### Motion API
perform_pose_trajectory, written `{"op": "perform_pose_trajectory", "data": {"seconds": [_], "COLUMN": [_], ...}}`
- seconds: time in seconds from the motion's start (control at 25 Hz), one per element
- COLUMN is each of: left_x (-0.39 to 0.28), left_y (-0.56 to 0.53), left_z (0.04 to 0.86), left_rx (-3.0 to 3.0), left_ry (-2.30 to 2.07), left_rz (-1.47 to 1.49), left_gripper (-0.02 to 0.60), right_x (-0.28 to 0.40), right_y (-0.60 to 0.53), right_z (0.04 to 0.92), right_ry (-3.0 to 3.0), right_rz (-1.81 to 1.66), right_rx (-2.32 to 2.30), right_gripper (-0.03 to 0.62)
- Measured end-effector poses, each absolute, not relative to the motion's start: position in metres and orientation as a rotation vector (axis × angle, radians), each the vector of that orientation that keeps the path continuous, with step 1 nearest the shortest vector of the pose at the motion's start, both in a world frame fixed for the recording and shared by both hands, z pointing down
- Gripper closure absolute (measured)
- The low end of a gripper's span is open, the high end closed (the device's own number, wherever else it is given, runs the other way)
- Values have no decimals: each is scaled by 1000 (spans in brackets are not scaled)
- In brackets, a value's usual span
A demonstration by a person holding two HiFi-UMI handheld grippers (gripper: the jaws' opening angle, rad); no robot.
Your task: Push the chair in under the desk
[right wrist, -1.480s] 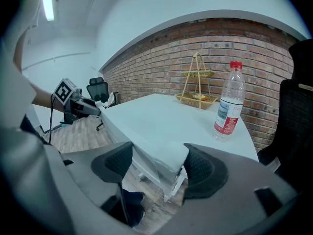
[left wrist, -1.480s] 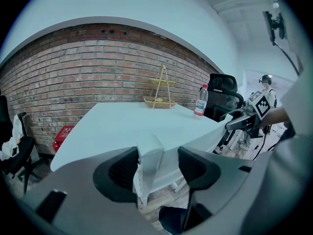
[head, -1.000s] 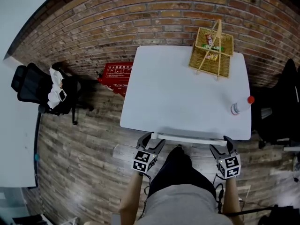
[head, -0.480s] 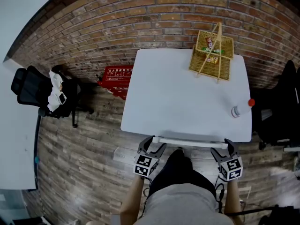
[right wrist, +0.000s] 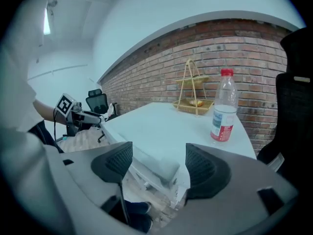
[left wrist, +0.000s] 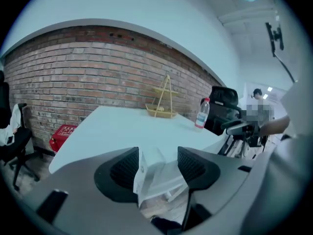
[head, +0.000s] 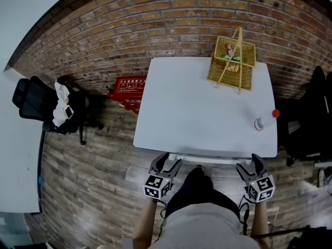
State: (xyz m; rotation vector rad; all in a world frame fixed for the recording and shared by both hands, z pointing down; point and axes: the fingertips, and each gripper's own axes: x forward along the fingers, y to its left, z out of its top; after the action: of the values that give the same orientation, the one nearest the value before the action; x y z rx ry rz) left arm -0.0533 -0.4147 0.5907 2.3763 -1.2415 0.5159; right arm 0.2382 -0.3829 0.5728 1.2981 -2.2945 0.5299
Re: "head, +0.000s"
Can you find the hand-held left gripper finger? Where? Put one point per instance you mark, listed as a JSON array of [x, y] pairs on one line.
[[158, 165], [174, 171]]

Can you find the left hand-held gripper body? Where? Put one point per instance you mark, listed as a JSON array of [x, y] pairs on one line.
[[157, 187]]

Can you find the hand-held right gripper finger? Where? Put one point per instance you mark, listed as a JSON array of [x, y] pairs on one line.
[[260, 168], [246, 176]]

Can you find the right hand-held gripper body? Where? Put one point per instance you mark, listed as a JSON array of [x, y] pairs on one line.
[[262, 189]]

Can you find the white wooden chair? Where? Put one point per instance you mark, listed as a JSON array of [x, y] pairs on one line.
[[207, 159]]

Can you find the person's right forearm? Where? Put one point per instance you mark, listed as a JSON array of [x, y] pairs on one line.
[[260, 222]]

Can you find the person's left forearm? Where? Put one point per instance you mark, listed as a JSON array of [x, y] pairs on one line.
[[145, 222]]

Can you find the white folding table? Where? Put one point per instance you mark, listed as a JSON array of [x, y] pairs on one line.
[[186, 108]]

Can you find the black high-back office chair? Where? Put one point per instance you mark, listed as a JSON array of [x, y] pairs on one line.
[[311, 123]]

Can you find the black mesh office chair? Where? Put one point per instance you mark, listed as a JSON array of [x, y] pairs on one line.
[[33, 102]]

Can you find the person's dark trousers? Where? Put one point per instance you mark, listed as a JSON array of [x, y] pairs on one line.
[[199, 191]]

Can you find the clear plastic bottle red cap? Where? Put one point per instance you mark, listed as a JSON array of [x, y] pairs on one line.
[[264, 121]]

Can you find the person's grey shirt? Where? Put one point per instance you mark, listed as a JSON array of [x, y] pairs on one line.
[[202, 229]]

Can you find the red fire extinguisher box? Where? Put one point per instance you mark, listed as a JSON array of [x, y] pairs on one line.
[[129, 87]]

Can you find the white smartphone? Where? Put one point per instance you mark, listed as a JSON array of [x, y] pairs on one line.
[[69, 112]]

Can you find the yellow snack packet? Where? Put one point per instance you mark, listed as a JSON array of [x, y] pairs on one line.
[[232, 68]]

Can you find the green snack packet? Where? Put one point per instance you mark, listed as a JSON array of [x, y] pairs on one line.
[[233, 58]]

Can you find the teal clip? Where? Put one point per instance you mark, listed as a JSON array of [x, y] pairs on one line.
[[41, 180]]

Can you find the white crumpled cloth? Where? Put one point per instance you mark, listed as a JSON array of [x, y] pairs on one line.
[[61, 97]]

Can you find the red snack packet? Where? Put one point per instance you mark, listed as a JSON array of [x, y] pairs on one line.
[[229, 49]]

